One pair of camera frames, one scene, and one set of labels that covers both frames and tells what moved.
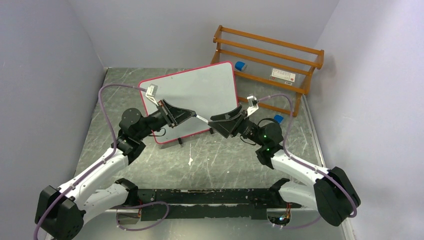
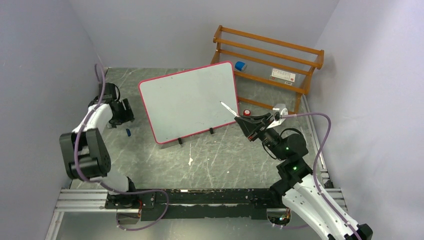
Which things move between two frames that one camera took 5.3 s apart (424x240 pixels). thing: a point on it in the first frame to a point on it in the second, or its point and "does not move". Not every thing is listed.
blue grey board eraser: [239, 65] does not move
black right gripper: [220, 123] to [248, 127]
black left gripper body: [163, 111] to [122, 115]
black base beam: [249, 203] does not move
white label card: [285, 77] does not move
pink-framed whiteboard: [205, 91] does not move
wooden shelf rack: [275, 72] does not move
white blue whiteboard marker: [201, 118] to [228, 108]
